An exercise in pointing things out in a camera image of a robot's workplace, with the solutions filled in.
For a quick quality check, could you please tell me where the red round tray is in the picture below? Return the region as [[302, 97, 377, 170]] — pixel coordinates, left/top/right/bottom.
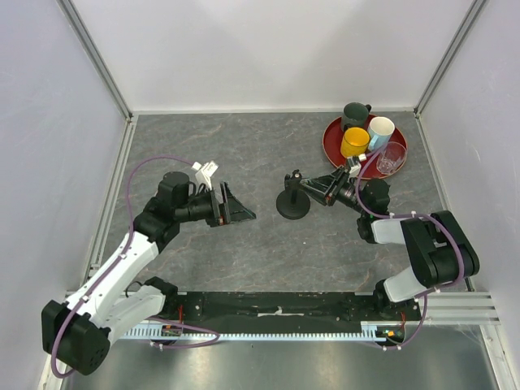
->
[[322, 115, 408, 180]]

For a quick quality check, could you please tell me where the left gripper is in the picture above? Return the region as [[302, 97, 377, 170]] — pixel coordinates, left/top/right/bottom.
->
[[175, 181, 255, 228]]

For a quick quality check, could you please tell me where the white and blue mug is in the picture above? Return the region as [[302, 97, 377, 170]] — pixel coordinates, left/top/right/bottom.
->
[[367, 116, 395, 152]]

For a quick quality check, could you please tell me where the aluminium frame post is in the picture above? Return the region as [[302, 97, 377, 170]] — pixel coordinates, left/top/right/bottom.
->
[[414, 0, 488, 118], [57, 0, 133, 120]]

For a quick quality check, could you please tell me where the black phone stand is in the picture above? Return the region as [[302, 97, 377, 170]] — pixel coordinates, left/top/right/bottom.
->
[[275, 170, 310, 220]]

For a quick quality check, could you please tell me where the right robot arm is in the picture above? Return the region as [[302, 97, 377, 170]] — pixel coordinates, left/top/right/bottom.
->
[[297, 167, 480, 320]]

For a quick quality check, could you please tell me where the right aluminium frame post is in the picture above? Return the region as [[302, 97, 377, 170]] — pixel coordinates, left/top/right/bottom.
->
[[414, 0, 488, 118]]

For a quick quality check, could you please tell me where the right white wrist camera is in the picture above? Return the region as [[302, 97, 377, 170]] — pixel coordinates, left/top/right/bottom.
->
[[345, 154, 366, 178]]

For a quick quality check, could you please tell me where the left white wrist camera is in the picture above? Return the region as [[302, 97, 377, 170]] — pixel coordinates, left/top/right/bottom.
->
[[192, 161, 219, 190]]

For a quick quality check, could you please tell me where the yellow mug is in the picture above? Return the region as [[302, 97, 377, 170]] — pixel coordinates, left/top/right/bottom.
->
[[340, 127, 371, 158]]

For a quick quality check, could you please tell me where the grey slotted cable duct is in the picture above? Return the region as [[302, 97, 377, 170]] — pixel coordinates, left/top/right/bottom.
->
[[120, 321, 398, 342]]

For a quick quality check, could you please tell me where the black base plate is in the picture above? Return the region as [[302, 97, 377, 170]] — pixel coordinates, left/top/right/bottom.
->
[[159, 292, 421, 335]]

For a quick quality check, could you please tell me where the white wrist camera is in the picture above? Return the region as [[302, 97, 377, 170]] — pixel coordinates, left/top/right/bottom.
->
[[345, 154, 366, 178], [192, 161, 219, 190]]

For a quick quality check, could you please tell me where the left aluminium frame post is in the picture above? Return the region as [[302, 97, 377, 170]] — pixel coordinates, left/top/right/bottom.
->
[[57, 0, 133, 120]]

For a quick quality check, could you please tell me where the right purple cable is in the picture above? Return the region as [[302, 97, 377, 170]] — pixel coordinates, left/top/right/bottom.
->
[[354, 150, 468, 353]]

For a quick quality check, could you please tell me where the dark green mug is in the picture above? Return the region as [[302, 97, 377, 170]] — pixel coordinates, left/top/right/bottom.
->
[[340, 102, 372, 132]]

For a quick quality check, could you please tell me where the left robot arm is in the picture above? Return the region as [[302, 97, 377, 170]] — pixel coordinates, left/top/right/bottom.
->
[[41, 171, 256, 379]]

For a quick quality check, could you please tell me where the clear glass tumbler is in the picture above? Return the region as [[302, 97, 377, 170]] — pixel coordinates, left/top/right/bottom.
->
[[376, 141, 407, 176]]

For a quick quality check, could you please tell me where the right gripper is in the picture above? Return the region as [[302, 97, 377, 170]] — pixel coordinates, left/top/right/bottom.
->
[[300, 165, 368, 216]]

